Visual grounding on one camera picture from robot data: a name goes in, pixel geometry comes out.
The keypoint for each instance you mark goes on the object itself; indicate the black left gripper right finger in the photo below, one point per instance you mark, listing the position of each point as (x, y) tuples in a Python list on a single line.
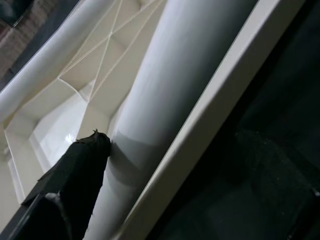
[(280, 180)]

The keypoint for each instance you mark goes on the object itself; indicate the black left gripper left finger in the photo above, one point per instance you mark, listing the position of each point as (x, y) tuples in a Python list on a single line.
[(70, 190)]

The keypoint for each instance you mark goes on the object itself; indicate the white plastic table leg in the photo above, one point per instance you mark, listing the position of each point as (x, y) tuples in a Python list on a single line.
[(162, 87), (30, 77)]

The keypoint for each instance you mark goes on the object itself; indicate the white plastic table top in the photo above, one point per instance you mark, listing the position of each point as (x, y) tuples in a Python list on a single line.
[(75, 120)]

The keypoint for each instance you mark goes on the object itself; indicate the patterned cloth covered bench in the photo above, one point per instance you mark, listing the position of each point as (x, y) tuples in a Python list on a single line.
[(17, 42)]

